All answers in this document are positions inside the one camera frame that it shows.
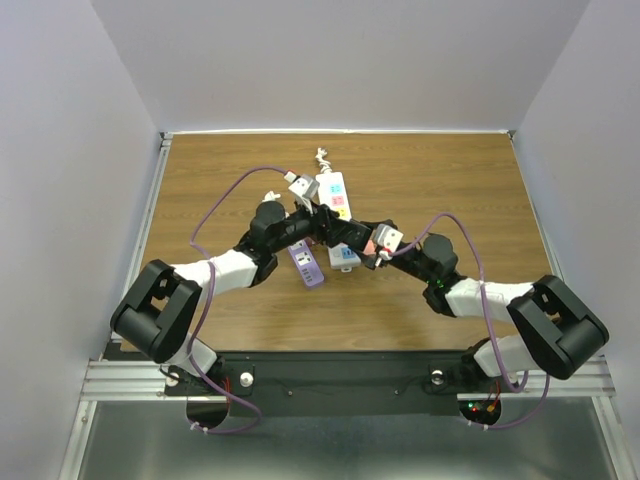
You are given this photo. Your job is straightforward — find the aluminium front rail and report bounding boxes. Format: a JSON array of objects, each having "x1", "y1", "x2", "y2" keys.
[{"x1": 79, "y1": 355, "x2": 616, "y2": 401}]

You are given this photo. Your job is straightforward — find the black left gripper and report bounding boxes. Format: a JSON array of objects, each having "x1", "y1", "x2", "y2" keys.
[{"x1": 269, "y1": 197, "x2": 354, "y2": 254}]

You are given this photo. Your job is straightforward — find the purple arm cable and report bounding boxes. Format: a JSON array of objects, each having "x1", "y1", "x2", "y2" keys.
[
  {"x1": 392, "y1": 212, "x2": 551, "y2": 432},
  {"x1": 187, "y1": 165, "x2": 301, "y2": 435}
]

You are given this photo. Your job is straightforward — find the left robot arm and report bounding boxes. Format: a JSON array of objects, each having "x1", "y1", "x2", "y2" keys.
[{"x1": 110, "y1": 200, "x2": 348, "y2": 394}]

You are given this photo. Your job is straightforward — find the black cube socket adapter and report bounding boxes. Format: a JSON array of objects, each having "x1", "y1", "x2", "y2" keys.
[{"x1": 336, "y1": 220, "x2": 375, "y2": 253}]

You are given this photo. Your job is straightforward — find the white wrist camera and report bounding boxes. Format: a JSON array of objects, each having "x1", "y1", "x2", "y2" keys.
[
  {"x1": 284, "y1": 170, "x2": 319, "y2": 212},
  {"x1": 372, "y1": 223, "x2": 404, "y2": 261}
]

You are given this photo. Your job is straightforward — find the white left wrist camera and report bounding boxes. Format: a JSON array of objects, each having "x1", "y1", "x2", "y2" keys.
[{"x1": 284, "y1": 170, "x2": 319, "y2": 212}]

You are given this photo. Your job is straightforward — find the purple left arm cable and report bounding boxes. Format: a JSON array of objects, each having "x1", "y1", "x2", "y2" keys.
[{"x1": 187, "y1": 165, "x2": 301, "y2": 435}]

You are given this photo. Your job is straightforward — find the aluminium frame rail left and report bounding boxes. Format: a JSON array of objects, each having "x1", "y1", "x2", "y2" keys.
[{"x1": 110, "y1": 132, "x2": 174, "y2": 344}]

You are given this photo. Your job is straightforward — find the white multicolour power strip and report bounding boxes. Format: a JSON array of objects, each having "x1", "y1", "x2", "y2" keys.
[{"x1": 314, "y1": 171, "x2": 362, "y2": 274}]

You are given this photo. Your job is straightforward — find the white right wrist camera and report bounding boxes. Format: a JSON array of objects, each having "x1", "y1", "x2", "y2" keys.
[{"x1": 372, "y1": 223, "x2": 404, "y2": 261}]

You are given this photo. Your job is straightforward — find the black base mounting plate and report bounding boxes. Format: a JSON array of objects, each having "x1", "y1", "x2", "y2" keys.
[{"x1": 99, "y1": 349, "x2": 521, "y2": 419}]

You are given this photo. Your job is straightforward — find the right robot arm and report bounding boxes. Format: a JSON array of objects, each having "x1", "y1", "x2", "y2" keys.
[{"x1": 364, "y1": 230, "x2": 610, "y2": 390}]

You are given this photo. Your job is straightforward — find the purple power strip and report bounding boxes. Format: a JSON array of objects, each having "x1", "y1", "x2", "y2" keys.
[{"x1": 287, "y1": 240, "x2": 325, "y2": 288}]

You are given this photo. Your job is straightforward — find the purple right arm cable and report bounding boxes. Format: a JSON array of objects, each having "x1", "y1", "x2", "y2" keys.
[{"x1": 392, "y1": 212, "x2": 551, "y2": 432}]

